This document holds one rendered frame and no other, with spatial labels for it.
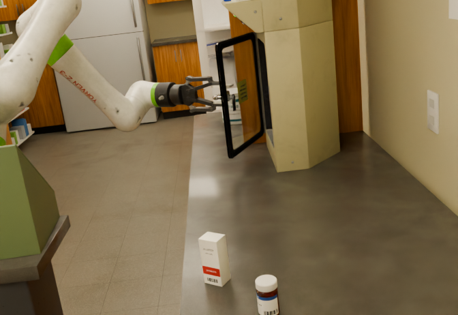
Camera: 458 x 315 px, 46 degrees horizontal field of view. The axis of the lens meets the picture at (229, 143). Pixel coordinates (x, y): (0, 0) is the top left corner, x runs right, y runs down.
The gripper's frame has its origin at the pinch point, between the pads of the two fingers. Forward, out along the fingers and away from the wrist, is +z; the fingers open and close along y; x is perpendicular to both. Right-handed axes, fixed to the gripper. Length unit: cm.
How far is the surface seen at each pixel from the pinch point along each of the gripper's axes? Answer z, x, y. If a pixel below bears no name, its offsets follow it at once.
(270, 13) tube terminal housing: 22.4, -5.6, 26.4
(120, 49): -321, 364, -24
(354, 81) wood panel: 36, 43, -6
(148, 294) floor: -81, 40, -120
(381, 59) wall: 49, 31, 5
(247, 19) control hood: 15.9, -9.1, 25.5
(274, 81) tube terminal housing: 21.9, -5.9, 5.1
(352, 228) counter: 54, -43, -26
